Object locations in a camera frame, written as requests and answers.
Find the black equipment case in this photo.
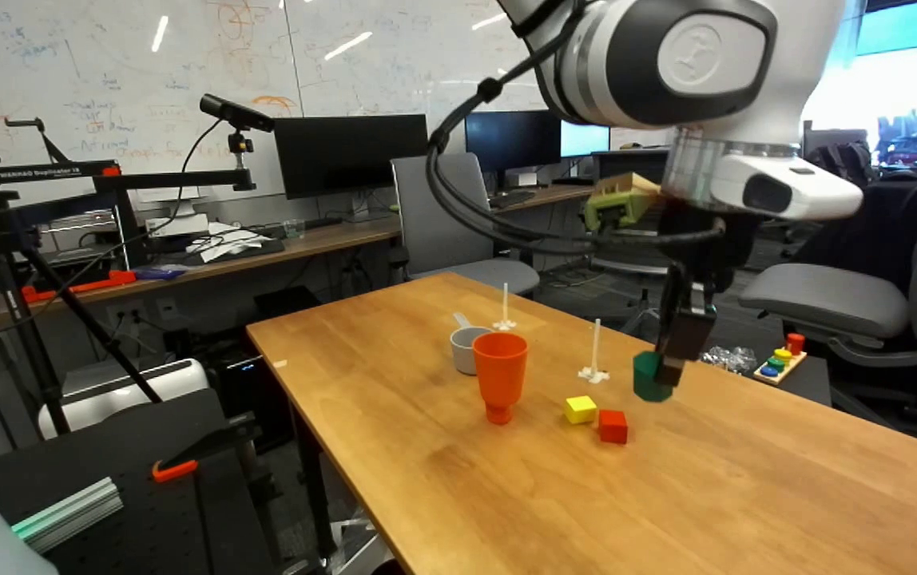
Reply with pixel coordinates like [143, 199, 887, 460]
[0, 386, 300, 575]

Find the wide black monitor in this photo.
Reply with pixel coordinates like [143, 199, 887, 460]
[270, 113, 431, 201]

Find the orange funnel-shaped cup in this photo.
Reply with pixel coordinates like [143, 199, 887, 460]
[473, 328, 533, 428]

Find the gray pot with handle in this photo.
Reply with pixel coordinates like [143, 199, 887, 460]
[446, 311, 496, 376]

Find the white peg stand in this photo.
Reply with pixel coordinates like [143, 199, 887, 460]
[490, 282, 520, 337]
[574, 315, 610, 386]

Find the yellow block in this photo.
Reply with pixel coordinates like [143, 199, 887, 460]
[562, 392, 601, 428]

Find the red block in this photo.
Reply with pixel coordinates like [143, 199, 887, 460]
[594, 407, 632, 449]

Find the gray padded office chair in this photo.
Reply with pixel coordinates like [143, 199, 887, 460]
[738, 178, 917, 428]

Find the black camera on boom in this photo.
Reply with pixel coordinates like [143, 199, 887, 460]
[199, 91, 277, 139]

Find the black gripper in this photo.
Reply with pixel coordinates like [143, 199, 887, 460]
[651, 201, 757, 392]

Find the black tripod with orange clamps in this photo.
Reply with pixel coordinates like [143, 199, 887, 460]
[0, 114, 263, 460]

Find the white papers pile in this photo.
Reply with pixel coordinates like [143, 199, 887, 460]
[180, 220, 269, 266]

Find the gray chair with tall back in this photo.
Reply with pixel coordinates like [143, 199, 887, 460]
[391, 151, 542, 299]

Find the bright lit screen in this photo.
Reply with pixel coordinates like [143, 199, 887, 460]
[558, 117, 614, 161]

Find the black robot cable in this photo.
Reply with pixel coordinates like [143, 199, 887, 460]
[420, 0, 731, 324]

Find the white rounded machine casing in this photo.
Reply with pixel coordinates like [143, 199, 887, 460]
[36, 357, 212, 441]

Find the small black monitor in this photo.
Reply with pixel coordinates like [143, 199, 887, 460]
[462, 109, 566, 191]

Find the colourful stacking block toy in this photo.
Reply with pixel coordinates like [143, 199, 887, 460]
[752, 328, 807, 386]

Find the low black side table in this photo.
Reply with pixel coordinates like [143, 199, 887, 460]
[691, 315, 837, 410]

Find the long wooden desk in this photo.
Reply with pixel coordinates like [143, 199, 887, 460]
[0, 210, 406, 315]

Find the green block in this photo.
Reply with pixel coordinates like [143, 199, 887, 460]
[629, 352, 678, 407]

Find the silver metal bar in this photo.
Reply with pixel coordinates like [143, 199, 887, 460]
[6, 472, 127, 556]

